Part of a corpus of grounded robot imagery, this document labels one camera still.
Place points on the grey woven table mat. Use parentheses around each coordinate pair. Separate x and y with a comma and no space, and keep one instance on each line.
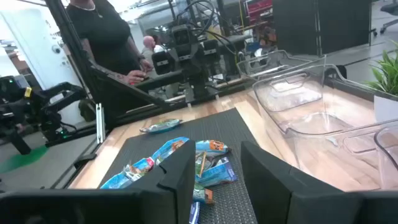
(217,130)

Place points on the clear plastic bin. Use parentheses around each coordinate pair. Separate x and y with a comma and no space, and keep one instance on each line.
(388,155)
(280,62)
(311,102)

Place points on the green wrapper granola bar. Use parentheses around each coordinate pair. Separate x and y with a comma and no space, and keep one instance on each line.
(203,194)
(202,163)

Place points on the silver metal bracket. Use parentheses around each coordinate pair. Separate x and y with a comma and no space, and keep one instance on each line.
(100,124)

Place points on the black cabinet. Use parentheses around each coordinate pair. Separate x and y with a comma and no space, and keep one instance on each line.
(326,25)

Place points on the person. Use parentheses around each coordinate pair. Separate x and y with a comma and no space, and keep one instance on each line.
(148,46)
(105,37)

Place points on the black office chair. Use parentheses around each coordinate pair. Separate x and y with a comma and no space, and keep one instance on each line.
(390,12)

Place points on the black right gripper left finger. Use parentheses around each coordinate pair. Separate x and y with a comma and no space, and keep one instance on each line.
(174,186)

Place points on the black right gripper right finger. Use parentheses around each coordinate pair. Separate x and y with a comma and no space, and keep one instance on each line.
(273,193)

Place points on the black aluminium rig frame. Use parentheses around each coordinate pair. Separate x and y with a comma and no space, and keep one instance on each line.
(133,90)

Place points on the green plant in white pot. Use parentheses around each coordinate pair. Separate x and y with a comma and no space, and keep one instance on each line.
(387,81)

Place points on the red cabinet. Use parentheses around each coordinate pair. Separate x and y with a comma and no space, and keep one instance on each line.
(259,9)

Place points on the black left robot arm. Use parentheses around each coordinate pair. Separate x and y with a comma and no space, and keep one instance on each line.
(197,84)

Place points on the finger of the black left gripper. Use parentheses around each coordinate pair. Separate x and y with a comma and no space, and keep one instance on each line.
(162,63)
(211,49)

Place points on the white door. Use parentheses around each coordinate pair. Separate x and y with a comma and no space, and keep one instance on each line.
(37,46)

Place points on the blue oatmeal raisin granola bar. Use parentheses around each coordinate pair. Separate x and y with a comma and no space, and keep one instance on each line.
(194,213)
(160,126)
(217,174)

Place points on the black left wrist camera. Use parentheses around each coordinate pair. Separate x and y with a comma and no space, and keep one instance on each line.
(182,37)

